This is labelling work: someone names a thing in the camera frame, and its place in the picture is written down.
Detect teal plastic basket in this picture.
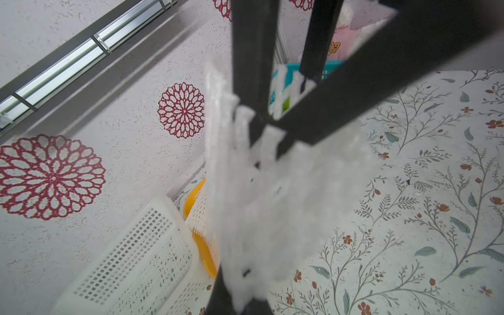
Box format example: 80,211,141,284
269,60,343,119

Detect white foam net sleeve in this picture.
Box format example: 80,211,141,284
204,58,379,312

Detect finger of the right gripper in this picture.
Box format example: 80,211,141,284
299,0,344,83
204,267,274,315

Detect white teddy bear pink shirt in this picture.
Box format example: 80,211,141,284
327,1,390,61

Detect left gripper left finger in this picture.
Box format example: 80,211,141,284
231,0,280,144

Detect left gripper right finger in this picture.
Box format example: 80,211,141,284
275,1,503,157

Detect yellow plastic tray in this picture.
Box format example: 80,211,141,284
182,178,219,280

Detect white plastic basket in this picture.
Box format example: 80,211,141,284
51,195,213,314

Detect floral table mat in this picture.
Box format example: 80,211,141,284
172,70,504,315

